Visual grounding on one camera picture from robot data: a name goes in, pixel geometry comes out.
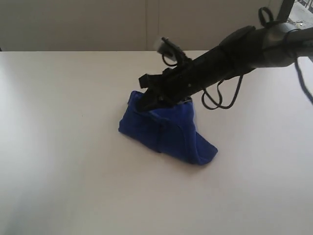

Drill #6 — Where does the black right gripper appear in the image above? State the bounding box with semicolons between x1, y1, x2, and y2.
135;46;235;112

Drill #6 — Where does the blue microfibre towel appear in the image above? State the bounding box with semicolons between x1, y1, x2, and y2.
118;91;218;165

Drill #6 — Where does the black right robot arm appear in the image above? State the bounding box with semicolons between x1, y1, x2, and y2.
136;23;313;111

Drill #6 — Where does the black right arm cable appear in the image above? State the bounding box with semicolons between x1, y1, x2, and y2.
201;73;244;110

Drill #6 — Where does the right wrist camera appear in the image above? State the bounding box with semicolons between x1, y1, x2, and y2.
155;37;187;63

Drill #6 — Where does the dark window frame post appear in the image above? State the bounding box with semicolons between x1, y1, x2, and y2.
276;0;294;22

